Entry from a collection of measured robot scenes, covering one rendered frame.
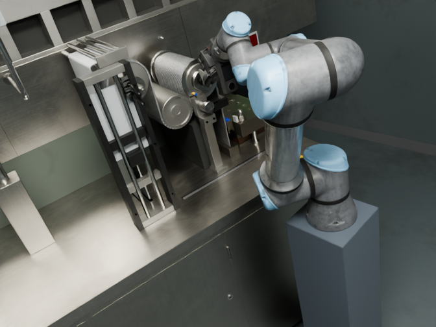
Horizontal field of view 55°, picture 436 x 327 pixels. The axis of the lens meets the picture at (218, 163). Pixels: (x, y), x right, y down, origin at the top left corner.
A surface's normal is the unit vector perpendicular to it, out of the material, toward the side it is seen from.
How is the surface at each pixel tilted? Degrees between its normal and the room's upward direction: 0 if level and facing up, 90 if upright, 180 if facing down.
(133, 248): 0
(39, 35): 90
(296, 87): 82
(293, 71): 49
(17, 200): 90
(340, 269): 90
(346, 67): 71
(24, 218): 90
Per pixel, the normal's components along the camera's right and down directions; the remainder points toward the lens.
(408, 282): -0.22, -0.83
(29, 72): 0.55, 0.33
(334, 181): 0.21, 0.48
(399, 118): -0.69, 0.51
